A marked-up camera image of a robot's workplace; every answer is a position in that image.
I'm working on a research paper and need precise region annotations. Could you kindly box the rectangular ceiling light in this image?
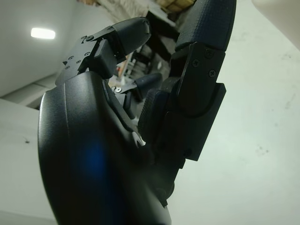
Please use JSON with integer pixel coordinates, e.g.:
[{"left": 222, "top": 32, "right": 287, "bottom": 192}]
[{"left": 30, "top": 27, "right": 57, "bottom": 39}]

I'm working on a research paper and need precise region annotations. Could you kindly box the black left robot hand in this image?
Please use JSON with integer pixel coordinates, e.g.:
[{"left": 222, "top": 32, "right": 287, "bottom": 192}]
[{"left": 37, "top": 0, "right": 237, "bottom": 225}]

